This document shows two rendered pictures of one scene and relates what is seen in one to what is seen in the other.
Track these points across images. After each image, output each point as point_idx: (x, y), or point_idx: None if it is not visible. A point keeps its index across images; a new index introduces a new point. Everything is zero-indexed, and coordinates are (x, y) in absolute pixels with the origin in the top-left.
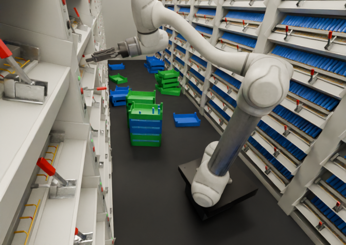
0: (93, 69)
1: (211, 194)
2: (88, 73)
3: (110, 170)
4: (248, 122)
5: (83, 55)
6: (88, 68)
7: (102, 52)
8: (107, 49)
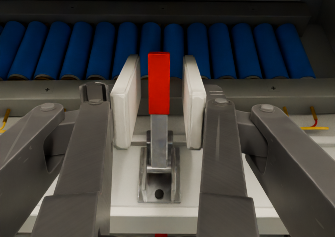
0: (171, 189)
1: None
2: (132, 168)
3: None
4: None
5: (148, 54)
6: (144, 148)
7: (202, 166)
8: (250, 209)
